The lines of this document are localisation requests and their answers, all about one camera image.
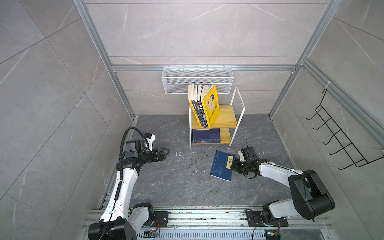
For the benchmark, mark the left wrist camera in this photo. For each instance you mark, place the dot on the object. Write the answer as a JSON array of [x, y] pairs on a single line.
[[148, 141]]

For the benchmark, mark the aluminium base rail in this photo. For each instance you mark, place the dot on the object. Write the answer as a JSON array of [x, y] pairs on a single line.
[[231, 223]]

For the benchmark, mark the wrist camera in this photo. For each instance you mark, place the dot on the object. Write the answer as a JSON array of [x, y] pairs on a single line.
[[148, 141], [241, 156]]

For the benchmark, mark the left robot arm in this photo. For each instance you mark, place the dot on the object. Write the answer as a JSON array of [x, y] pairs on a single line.
[[119, 222]]

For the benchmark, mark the white wire mesh basket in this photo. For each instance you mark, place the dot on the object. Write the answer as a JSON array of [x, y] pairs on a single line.
[[176, 79]]

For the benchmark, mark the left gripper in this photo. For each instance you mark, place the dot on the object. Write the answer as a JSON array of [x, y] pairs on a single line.
[[161, 157]]

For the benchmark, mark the black book white characters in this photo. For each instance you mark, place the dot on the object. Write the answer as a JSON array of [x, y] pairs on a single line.
[[200, 103]]

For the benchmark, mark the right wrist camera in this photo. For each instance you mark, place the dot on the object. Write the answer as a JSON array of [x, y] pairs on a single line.
[[241, 156]]

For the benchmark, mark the yellow cartoon book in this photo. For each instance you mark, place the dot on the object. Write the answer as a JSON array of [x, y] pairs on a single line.
[[210, 102]]

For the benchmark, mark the blue book yellow label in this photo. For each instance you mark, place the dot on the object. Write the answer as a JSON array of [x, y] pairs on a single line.
[[222, 166]]

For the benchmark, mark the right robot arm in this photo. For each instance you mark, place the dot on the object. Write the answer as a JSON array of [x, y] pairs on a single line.
[[309, 196]]

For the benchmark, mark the wooden two-tier shelf rack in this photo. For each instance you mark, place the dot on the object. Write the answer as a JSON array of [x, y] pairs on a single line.
[[226, 121]]

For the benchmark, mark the black wall hook rack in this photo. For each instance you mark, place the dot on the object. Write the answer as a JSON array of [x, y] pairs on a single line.
[[340, 137]]

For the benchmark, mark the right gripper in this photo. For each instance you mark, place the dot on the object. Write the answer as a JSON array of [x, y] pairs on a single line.
[[234, 166]]

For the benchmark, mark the purple portrait book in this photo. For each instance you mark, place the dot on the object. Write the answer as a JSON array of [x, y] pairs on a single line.
[[194, 91], [196, 94]]

